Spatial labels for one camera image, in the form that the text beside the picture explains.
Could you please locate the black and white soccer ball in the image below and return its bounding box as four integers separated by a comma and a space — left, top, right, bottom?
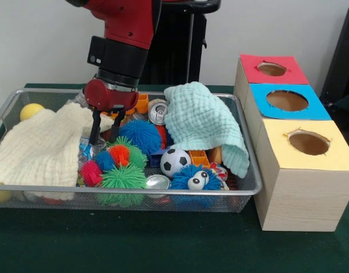
159, 147, 192, 180

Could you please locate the blue spiky ball with eyes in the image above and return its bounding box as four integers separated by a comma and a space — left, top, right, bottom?
169, 164, 224, 207

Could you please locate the long orange toy block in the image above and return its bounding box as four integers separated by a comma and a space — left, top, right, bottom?
127, 93, 150, 115

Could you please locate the multicoloured spiky caterpillar toy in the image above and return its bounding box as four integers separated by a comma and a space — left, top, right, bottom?
79, 136, 149, 187

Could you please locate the blue spiky rubber ball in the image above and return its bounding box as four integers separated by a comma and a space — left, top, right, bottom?
118, 119, 163, 156

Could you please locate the dark green tablecloth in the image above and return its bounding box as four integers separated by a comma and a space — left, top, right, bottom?
0, 82, 349, 273

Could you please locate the green spiky rubber ball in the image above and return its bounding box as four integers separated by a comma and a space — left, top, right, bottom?
99, 166, 148, 206

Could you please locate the cream muslin cloth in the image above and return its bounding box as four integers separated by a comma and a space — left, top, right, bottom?
0, 102, 114, 200

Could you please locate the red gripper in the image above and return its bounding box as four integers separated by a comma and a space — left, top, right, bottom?
83, 78, 139, 145

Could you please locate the small yellow ball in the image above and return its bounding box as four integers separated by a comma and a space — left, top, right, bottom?
19, 104, 46, 123

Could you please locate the silver wire mesh bin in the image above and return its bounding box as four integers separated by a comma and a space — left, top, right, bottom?
0, 88, 262, 213

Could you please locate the mint muslin cloth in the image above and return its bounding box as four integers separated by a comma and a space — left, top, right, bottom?
163, 81, 251, 179

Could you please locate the wooden box with three holes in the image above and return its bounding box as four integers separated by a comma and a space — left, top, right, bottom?
233, 53, 349, 231

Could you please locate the black equipment case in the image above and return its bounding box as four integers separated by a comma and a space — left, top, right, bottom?
319, 4, 349, 106

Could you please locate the clear plastic packet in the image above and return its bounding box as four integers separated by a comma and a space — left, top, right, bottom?
77, 136, 106, 166

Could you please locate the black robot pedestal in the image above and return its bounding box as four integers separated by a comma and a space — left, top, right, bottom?
139, 0, 222, 85

